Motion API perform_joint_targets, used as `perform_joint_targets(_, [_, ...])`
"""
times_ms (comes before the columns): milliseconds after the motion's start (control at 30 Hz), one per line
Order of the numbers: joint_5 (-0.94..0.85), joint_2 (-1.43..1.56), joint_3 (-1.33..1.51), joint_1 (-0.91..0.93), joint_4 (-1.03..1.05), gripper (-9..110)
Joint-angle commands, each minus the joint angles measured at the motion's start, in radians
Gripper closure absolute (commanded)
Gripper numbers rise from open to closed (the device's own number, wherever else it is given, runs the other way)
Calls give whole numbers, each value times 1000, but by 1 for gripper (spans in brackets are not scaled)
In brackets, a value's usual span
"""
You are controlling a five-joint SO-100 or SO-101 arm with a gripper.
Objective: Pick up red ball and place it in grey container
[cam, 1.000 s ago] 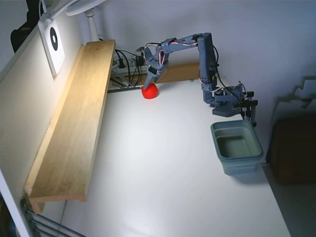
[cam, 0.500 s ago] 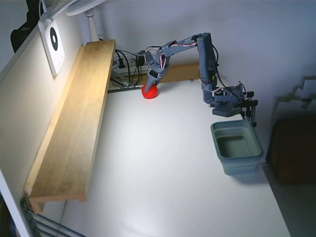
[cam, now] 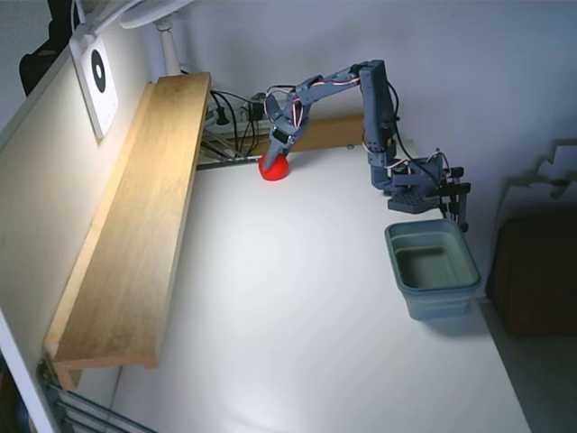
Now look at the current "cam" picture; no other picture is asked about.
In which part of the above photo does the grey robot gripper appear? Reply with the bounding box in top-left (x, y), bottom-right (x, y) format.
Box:
top-left (262, 91), bottom-right (312, 170)

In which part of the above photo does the black table clamp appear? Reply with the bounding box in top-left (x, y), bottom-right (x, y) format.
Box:
top-left (439, 165), bottom-right (465, 213)
top-left (444, 181), bottom-right (472, 234)

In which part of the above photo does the grey five-joint robot arm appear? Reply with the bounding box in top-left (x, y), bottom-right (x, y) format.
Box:
top-left (295, 58), bottom-right (402, 195)

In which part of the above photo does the black power plug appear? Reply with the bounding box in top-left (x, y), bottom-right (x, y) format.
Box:
top-left (215, 92), bottom-right (229, 128)

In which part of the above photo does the brown wooden board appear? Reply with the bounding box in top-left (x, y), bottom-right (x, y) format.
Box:
top-left (245, 115), bottom-right (367, 157)

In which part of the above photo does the red ball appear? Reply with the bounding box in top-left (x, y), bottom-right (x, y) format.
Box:
top-left (256, 152), bottom-right (291, 182)

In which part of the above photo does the long light wooden shelf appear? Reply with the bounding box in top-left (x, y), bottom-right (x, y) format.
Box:
top-left (43, 71), bottom-right (213, 392)

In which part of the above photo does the grey metal frame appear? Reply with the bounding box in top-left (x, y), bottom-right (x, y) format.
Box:
top-left (35, 358), bottom-right (157, 433)

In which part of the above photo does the white device with black circle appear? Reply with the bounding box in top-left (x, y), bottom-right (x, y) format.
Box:
top-left (69, 33), bottom-right (121, 139)

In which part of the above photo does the black power cable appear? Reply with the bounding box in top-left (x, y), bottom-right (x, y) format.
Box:
top-left (209, 89), bottom-right (259, 157)

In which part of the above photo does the white power strip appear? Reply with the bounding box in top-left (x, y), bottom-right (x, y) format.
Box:
top-left (205, 115), bottom-right (274, 136)

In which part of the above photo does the grey perforated robot base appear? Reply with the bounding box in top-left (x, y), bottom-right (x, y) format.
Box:
top-left (386, 151), bottom-right (445, 213)

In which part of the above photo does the grey metal bracket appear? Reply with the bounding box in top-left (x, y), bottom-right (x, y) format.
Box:
top-left (196, 155), bottom-right (262, 171)

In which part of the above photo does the white desk lamp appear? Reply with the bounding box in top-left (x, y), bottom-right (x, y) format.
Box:
top-left (74, 0), bottom-right (195, 76)

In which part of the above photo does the grey plastic container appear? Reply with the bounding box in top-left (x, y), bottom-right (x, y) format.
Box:
top-left (383, 219), bottom-right (482, 322)

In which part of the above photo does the dark brown cabinet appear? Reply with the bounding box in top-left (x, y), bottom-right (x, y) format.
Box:
top-left (489, 216), bottom-right (577, 337)

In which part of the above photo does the grey diagonal metal rail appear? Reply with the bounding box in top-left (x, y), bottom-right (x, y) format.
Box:
top-left (197, 134), bottom-right (247, 160)

